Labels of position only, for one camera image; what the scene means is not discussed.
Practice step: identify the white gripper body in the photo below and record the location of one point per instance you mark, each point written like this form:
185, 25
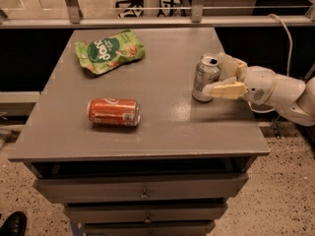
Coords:
260, 84

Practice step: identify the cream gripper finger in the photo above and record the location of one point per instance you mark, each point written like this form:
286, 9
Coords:
230, 88
230, 66

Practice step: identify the silver green 7up can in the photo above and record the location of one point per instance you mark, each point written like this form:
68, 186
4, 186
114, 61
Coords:
207, 72

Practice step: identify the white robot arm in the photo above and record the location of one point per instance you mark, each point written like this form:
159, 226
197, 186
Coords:
292, 98

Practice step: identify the orange soda can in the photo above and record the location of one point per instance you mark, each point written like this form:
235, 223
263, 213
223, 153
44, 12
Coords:
114, 111

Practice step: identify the top grey drawer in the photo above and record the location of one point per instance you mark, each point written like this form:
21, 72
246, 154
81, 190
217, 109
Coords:
141, 188

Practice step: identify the grey drawer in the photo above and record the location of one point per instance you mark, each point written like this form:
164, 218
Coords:
145, 213
141, 188
161, 228

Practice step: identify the grey drawer cabinet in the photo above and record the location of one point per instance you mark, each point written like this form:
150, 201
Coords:
176, 135

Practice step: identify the black office chair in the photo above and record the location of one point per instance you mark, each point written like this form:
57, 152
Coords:
132, 8

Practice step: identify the green snack bag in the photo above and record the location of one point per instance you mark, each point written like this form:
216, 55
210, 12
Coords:
106, 54

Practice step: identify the grey metal railing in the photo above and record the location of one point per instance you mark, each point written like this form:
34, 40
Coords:
98, 14

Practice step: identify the middle grey drawer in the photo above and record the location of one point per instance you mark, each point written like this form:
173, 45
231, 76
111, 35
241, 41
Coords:
145, 213

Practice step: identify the bottom grey drawer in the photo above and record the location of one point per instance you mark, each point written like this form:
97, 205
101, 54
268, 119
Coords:
161, 228

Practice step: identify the black leather shoe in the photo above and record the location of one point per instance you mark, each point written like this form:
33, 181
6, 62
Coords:
14, 225

